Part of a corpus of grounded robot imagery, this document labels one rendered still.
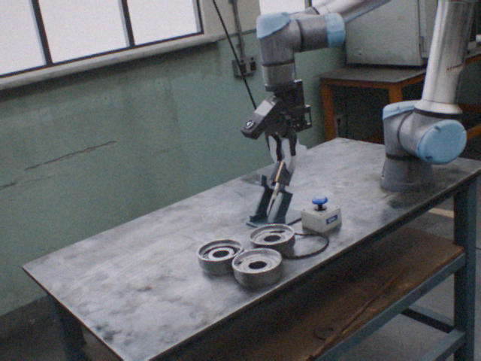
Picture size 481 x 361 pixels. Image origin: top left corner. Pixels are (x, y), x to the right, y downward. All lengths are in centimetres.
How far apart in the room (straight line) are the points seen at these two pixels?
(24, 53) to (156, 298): 175
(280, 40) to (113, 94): 168
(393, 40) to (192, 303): 255
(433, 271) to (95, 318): 97
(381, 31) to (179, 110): 129
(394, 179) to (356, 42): 212
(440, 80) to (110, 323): 92
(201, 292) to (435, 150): 65
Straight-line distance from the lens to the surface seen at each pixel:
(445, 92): 142
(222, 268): 123
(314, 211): 138
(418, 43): 335
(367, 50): 358
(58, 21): 280
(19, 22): 274
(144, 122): 291
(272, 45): 124
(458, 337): 197
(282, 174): 131
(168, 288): 124
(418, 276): 168
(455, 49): 142
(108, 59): 271
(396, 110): 153
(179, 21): 311
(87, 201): 284
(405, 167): 157
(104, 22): 290
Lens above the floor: 140
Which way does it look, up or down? 20 degrees down
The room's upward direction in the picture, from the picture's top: 8 degrees counter-clockwise
